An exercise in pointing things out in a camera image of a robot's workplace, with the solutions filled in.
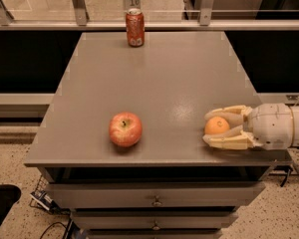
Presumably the black floor cable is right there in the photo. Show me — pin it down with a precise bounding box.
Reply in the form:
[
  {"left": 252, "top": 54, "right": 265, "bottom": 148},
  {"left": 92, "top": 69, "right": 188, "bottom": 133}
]
[{"left": 39, "top": 217, "right": 74, "bottom": 239}]

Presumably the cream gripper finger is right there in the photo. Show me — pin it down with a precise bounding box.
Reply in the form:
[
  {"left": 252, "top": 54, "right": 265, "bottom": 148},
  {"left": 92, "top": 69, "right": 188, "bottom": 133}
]
[
  {"left": 204, "top": 105, "right": 252, "bottom": 127},
  {"left": 202, "top": 125, "right": 262, "bottom": 150}
]

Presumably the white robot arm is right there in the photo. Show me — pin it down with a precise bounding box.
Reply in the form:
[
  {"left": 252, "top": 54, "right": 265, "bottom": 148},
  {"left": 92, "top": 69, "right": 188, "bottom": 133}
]
[{"left": 202, "top": 104, "right": 299, "bottom": 150}]

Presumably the orange fruit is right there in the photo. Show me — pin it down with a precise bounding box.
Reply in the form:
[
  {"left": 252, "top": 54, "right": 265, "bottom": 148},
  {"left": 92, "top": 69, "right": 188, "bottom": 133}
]
[{"left": 204, "top": 117, "right": 230, "bottom": 134}]

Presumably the top drawer with knob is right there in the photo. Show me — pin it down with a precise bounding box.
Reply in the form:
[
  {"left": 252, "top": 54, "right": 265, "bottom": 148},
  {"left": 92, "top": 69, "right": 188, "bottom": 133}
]
[{"left": 46, "top": 182, "right": 265, "bottom": 209}]

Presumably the orange soda can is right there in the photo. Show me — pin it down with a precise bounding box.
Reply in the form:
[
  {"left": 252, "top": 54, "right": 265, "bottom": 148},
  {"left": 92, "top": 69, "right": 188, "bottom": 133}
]
[{"left": 126, "top": 8, "right": 145, "bottom": 47}]

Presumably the black chair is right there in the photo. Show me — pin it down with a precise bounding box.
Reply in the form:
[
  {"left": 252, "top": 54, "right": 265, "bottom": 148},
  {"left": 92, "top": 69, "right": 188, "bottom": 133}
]
[{"left": 0, "top": 184, "right": 21, "bottom": 226}]

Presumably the red apple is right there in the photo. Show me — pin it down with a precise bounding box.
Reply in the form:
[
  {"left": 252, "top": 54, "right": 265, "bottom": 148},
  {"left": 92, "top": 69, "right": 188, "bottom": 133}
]
[{"left": 109, "top": 112, "right": 143, "bottom": 147}]

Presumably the drawer with knob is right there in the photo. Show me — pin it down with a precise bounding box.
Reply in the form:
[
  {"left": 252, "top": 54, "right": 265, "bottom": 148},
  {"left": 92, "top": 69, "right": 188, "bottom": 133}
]
[
  {"left": 46, "top": 182, "right": 265, "bottom": 209},
  {"left": 71, "top": 211, "right": 237, "bottom": 230}
]

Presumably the wire basket on floor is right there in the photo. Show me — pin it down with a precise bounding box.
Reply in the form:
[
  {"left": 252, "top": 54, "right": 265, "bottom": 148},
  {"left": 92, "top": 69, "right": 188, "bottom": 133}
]
[{"left": 30, "top": 176, "right": 57, "bottom": 213}]

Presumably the grey drawer cabinet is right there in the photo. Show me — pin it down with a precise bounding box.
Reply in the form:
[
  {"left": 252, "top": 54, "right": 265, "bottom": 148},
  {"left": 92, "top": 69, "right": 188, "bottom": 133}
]
[{"left": 26, "top": 32, "right": 291, "bottom": 239}]

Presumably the middle drawer with knob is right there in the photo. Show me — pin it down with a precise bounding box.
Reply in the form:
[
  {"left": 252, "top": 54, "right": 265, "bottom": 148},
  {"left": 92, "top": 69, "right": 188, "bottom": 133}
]
[{"left": 71, "top": 211, "right": 237, "bottom": 230}]

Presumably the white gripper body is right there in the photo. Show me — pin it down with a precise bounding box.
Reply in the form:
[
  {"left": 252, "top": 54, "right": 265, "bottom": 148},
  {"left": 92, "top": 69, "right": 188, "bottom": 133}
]
[{"left": 247, "top": 104, "right": 293, "bottom": 150}]

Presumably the metal window railing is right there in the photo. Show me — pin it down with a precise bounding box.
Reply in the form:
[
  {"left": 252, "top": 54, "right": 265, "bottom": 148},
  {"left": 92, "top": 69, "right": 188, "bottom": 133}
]
[{"left": 0, "top": 0, "right": 299, "bottom": 31}]

